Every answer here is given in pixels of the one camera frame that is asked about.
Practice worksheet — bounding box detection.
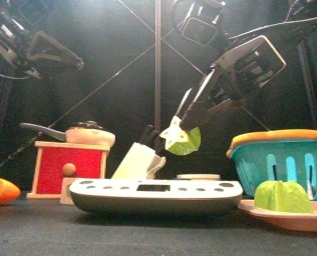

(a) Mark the orange toy fruit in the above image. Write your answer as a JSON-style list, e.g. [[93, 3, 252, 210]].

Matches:
[[0, 175, 21, 208]]

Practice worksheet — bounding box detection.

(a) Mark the teal basket with orange rim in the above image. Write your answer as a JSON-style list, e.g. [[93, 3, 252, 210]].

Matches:
[[224, 128, 317, 202]]

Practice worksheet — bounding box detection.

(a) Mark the green starfruit piece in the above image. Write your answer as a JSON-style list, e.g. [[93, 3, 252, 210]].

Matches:
[[157, 115, 203, 157], [252, 179, 314, 214]]

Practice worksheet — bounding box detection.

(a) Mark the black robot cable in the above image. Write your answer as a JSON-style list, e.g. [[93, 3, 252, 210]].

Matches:
[[228, 13, 317, 42]]

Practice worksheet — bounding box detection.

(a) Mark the green starfruit top piece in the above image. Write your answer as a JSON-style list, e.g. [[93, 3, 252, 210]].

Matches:
[[157, 115, 203, 157]]

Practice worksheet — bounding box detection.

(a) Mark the white toy knife block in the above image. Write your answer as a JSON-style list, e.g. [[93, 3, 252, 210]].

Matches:
[[109, 141, 167, 181]]

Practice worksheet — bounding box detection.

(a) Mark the green starfruit bottom piece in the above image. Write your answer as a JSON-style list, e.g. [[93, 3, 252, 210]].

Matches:
[[252, 179, 314, 214]]

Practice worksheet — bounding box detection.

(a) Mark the white toy kitchen scale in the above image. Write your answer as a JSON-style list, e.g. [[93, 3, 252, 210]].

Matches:
[[68, 177, 244, 216]]

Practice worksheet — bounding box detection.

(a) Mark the red wooden drawer box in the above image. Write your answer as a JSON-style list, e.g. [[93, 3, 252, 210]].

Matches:
[[25, 140, 111, 201]]

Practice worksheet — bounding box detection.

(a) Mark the grey metal frame pole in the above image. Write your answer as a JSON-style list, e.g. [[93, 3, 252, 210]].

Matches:
[[152, 0, 163, 133]]

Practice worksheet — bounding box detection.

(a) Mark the cream toy pot with lid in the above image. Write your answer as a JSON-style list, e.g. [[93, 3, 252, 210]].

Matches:
[[17, 120, 117, 148]]

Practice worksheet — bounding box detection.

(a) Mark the black toy knife handle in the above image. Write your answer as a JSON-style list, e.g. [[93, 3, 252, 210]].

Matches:
[[137, 124, 161, 155]]

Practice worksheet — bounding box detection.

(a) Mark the small cream round dish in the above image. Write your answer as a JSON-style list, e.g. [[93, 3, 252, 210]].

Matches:
[[175, 173, 222, 182]]

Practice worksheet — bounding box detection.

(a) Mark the pink plate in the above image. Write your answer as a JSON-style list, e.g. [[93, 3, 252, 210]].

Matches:
[[236, 198, 317, 234]]

